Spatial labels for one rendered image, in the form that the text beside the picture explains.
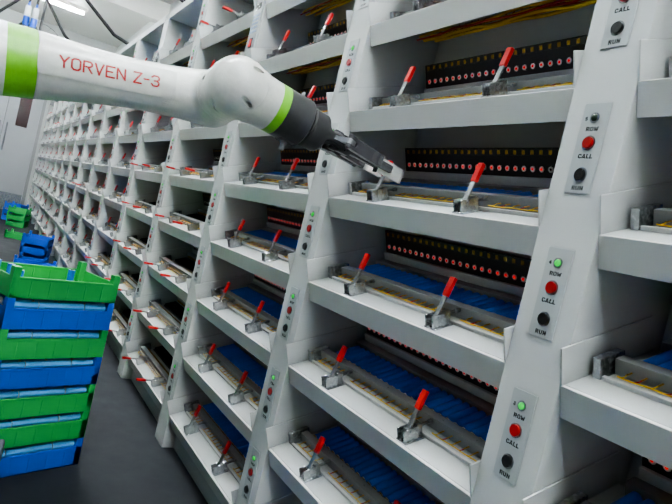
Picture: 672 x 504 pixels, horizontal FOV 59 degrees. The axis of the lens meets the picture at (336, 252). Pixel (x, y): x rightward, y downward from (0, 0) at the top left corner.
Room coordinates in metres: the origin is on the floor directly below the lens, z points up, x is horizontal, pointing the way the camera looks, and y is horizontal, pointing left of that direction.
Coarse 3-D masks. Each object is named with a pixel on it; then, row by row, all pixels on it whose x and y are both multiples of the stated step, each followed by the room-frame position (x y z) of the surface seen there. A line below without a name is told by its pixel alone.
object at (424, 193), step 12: (396, 192) 1.25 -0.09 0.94; (408, 192) 1.22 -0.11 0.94; (420, 192) 1.18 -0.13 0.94; (432, 192) 1.15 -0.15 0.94; (444, 192) 1.12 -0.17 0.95; (456, 192) 1.09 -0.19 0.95; (480, 192) 1.05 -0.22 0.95; (480, 204) 1.04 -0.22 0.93; (492, 204) 1.01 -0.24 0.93; (504, 204) 0.99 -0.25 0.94; (516, 204) 0.97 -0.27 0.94; (528, 204) 0.95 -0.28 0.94
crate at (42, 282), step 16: (0, 272) 1.50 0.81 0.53; (16, 272) 1.47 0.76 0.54; (32, 272) 1.70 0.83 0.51; (48, 272) 1.73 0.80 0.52; (64, 272) 1.77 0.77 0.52; (80, 272) 1.80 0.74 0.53; (0, 288) 1.49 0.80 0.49; (16, 288) 1.47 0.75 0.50; (32, 288) 1.51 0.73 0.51; (48, 288) 1.54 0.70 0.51; (64, 288) 1.57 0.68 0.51; (80, 288) 1.61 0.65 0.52; (96, 288) 1.65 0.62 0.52; (112, 288) 1.69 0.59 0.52
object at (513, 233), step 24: (336, 192) 1.36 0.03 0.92; (360, 192) 1.37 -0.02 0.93; (336, 216) 1.33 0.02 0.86; (360, 216) 1.25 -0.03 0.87; (384, 216) 1.17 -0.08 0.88; (408, 216) 1.10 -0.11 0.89; (432, 216) 1.04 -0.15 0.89; (456, 216) 0.98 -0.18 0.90; (480, 216) 0.95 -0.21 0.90; (504, 216) 0.93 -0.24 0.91; (456, 240) 0.99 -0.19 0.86; (480, 240) 0.94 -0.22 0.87; (504, 240) 0.90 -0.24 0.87; (528, 240) 0.86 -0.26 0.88
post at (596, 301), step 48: (624, 48) 0.78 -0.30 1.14; (576, 96) 0.83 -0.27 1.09; (624, 96) 0.77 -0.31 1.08; (624, 144) 0.76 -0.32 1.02; (576, 240) 0.78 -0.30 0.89; (528, 288) 0.83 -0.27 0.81; (576, 288) 0.76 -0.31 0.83; (624, 288) 0.80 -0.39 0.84; (528, 336) 0.81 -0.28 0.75; (576, 336) 0.76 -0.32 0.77; (528, 384) 0.80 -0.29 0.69; (576, 432) 0.78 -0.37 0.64; (480, 480) 0.83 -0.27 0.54; (528, 480) 0.76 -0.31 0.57; (624, 480) 0.86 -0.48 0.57
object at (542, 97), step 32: (448, 64) 1.33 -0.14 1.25; (480, 64) 1.25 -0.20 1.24; (512, 64) 1.18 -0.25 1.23; (544, 64) 1.11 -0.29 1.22; (576, 64) 0.83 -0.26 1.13; (352, 96) 1.35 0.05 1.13; (384, 96) 1.39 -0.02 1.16; (416, 96) 1.24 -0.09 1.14; (448, 96) 1.17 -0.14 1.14; (480, 96) 1.06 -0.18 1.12; (512, 96) 0.93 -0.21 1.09; (544, 96) 0.88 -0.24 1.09; (352, 128) 1.35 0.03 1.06; (384, 128) 1.24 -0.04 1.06; (416, 128) 1.15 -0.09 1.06
